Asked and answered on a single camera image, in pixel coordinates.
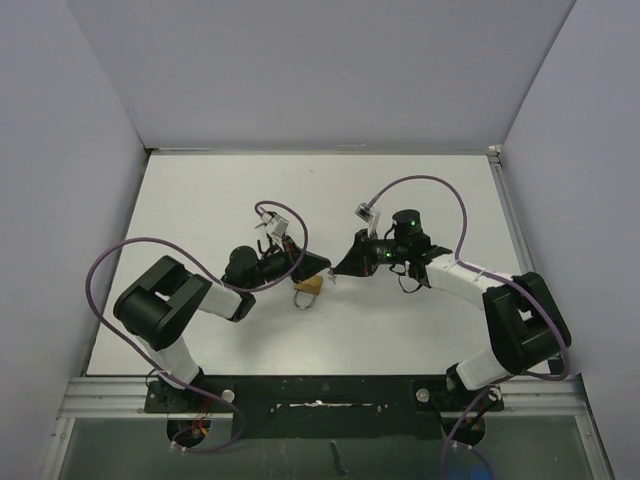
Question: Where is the brass padlock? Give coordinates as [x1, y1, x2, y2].
[293, 275, 324, 310]

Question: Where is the purple cable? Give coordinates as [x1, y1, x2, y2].
[369, 175, 574, 480]
[84, 200, 309, 454]

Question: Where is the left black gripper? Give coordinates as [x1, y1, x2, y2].
[246, 235, 331, 291]

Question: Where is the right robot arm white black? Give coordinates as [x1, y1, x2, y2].
[331, 209, 571, 409]

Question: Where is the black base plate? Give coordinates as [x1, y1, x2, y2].
[144, 374, 504, 447]

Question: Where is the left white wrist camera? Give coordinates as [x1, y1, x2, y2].
[259, 211, 290, 240]

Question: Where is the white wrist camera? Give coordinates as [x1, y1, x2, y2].
[259, 211, 290, 240]
[355, 202, 380, 238]

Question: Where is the aluminium right rail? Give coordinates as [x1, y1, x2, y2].
[482, 145, 611, 479]

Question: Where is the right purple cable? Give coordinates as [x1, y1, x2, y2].
[369, 175, 574, 480]

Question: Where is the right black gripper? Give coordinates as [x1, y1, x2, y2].
[335, 228, 409, 277]

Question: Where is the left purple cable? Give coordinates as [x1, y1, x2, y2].
[84, 200, 309, 454]

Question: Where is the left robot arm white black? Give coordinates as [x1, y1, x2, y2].
[113, 237, 331, 411]

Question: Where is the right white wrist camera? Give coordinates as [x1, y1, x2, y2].
[355, 202, 380, 238]

